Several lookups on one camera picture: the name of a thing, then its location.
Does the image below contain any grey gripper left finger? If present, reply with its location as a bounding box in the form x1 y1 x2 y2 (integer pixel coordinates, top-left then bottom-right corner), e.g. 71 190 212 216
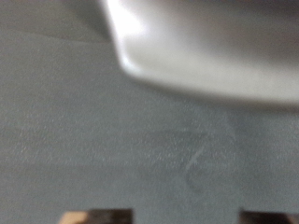
59 208 135 224

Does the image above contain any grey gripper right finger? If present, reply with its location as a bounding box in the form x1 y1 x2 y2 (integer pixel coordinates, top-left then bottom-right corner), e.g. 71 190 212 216
239 210 299 224

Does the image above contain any black Keurig coffee machine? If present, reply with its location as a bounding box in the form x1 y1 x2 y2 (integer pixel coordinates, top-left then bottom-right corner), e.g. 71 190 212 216
97 0 299 108

